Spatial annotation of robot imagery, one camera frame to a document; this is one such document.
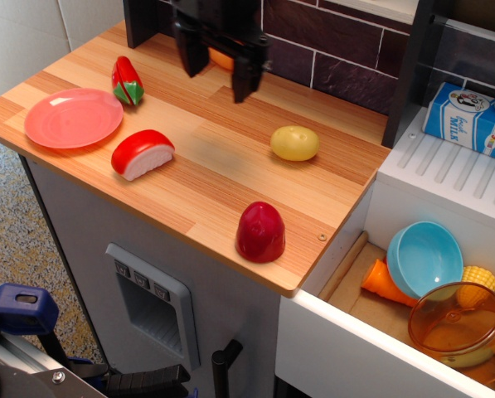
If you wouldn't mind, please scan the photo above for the yellow toy potato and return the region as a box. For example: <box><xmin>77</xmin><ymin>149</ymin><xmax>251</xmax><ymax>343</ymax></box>
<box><xmin>270</xmin><ymin>125</ymin><xmax>320</xmax><ymax>161</ymax></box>

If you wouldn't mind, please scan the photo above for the black fridge door handle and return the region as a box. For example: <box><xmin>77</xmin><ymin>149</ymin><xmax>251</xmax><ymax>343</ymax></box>
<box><xmin>211</xmin><ymin>339</ymin><xmax>243</xmax><ymax>398</ymax></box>

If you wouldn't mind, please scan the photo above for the white toy sink unit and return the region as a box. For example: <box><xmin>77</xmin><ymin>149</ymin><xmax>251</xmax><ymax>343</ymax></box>
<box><xmin>275</xmin><ymin>100</ymin><xmax>495</xmax><ymax>397</ymax></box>

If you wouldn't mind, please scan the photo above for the yellow toy corn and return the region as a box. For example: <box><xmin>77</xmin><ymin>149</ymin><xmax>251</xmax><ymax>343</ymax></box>
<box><xmin>457</xmin><ymin>265</ymin><xmax>495</xmax><ymax>308</ymax></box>

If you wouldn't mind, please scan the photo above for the pink plastic plate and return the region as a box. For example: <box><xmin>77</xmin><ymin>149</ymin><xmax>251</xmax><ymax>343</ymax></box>
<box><xmin>24</xmin><ymin>88</ymin><xmax>124</xmax><ymax>149</ymax></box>

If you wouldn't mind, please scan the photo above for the grey ice dispenser panel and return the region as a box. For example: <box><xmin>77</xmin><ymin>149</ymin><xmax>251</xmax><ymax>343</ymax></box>
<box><xmin>105</xmin><ymin>243</ymin><xmax>201</xmax><ymax>371</ymax></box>

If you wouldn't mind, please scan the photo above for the dark red toy half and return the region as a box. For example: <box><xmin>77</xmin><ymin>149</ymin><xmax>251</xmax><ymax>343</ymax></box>
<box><xmin>235</xmin><ymin>201</ymin><xmax>285</xmax><ymax>264</ymax></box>

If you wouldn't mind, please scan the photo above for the blue clamp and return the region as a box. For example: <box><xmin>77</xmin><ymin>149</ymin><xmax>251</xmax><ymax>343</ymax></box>
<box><xmin>0</xmin><ymin>283</ymin><xmax>59</xmax><ymax>336</ymax></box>

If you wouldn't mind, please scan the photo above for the orange transparent plastic pot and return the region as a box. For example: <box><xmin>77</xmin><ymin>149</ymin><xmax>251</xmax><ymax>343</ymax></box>
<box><xmin>408</xmin><ymin>282</ymin><xmax>495</xmax><ymax>385</ymax></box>

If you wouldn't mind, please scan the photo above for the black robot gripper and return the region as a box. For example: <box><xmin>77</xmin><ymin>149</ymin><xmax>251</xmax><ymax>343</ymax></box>
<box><xmin>172</xmin><ymin>0</ymin><xmax>269</xmax><ymax>104</ymax></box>

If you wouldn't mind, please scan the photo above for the light blue plastic bowl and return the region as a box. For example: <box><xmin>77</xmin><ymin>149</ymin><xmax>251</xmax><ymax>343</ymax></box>
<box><xmin>386</xmin><ymin>221</ymin><xmax>463</xmax><ymax>299</ymax></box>

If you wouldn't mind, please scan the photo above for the orange toy cone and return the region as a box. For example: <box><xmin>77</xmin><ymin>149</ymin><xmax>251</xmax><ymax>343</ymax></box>
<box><xmin>361</xmin><ymin>259</ymin><xmax>417</xmax><ymax>307</ymax></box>

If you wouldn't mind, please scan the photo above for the red white toy sushi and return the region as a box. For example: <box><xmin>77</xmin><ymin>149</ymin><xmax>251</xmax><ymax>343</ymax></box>
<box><xmin>111</xmin><ymin>129</ymin><xmax>175</xmax><ymax>181</ymax></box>

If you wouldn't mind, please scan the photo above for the blue white milk carton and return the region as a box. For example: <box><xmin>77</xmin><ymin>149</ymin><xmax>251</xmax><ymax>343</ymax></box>
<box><xmin>422</xmin><ymin>82</ymin><xmax>495</xmax><ymax>158</ymax></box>

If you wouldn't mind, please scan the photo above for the orange toy fruit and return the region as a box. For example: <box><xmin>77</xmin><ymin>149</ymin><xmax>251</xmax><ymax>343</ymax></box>
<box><xmin>208</xmin><ymin>47</ymin><xmax>234</xmax><ymax>71</ymax></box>

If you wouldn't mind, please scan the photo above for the black clamp grip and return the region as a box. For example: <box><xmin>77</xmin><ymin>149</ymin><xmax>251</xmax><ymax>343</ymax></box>
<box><xmin>102</xmin><ymin>365</ymin><xmax>190</xmax><ymax>397</ymax></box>

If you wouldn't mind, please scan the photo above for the red green toy pepper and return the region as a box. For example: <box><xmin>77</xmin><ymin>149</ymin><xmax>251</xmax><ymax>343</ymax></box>
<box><xmin>111</xmin><ymin>56</ymin><xmax>144</xmax><ymax>105</ymax></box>

